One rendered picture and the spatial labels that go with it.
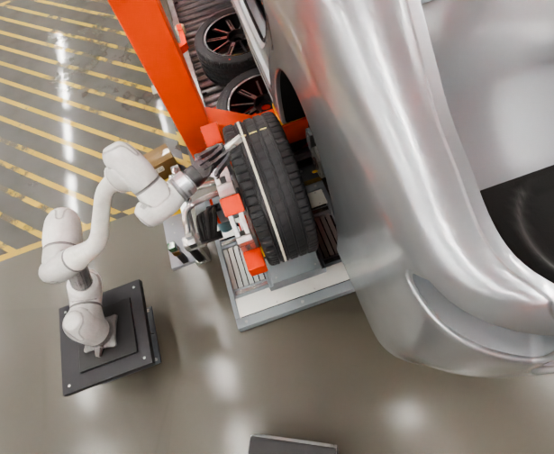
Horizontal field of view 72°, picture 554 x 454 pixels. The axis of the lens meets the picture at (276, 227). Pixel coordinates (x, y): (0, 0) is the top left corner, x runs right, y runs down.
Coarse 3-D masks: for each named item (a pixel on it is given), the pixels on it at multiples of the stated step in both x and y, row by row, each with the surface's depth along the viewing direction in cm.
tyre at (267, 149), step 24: (264, 120) 154; (240, 144) 146; (264, 144) 145; (288, 144) 143; (240, 168) 141; (264, 168) 141; (288, 168) 141; (264, 192) 141; (288, 192) 141; (264, 216) 143; (288, 216) 145; (312, 216) 147; (264, 240) 147; (288, 240) 150; (312, 240) 155
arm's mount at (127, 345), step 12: (108, 312) 216; (120, 312) 215; (120, 324) 211; (132, 324) 210; (120, 336) 208; (132, 336) 207; (108, 348) 206; (120, 348) 205; (132, 348) 204; (84, 360) 205; (96, 360) 204; (108, 360) 203
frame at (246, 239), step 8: (224, 168) 149; (232, 168) 191; (232, 176) 193; (216, 184) 146; (224, 184) 145; (232, 184) 145; (224, 192) 144; (232, 192) 145; (232, 216) 148; (240, 216) 148; (248, 216) 196; (232, 224) 148; (240, 224) 194; (240, 232) 151; (248, 232) 150; (240, 240) 150; (248, 240) 150; (256, 240) 188; (248, 248) 180
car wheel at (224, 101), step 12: (252, 72) 261; (228, 84) 259; (240, 84) 258; (252, 84) 264; (264, 84) 266; (228, 96) 254; (240, 96) 264; (252, 96) 254; (264, 96) 254; (216, 108) 251; (228, 108) 249; (240, 108) 270; (252, 108) 249; (300, 144) 250
